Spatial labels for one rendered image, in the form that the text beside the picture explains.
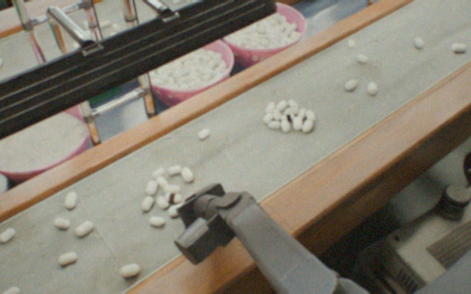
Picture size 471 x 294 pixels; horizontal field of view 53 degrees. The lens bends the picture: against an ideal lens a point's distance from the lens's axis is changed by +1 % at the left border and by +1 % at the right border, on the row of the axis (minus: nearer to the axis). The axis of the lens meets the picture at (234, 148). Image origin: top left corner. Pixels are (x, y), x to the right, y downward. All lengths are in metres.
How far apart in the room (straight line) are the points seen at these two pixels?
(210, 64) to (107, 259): 0.64
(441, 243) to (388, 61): 0.52
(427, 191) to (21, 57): 1.59
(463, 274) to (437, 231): 1.00
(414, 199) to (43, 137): 1.44
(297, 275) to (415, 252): 0.91
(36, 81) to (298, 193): 0.55
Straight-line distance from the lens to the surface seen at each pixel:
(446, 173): 2.19
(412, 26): 1.59
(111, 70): 0.82
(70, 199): 1.05
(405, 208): 2.01
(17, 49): 1.58
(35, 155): 1.21
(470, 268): 0.38
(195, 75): 1.32
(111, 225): 1.01
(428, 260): 1.32
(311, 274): 0.41
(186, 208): 0.88
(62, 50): 0.98
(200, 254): 0.77
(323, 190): 1.00
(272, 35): 1.47
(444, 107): 1.26
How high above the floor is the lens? 1.55
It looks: 47 degrees down
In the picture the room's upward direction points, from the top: 2 degrees counter-clockwise
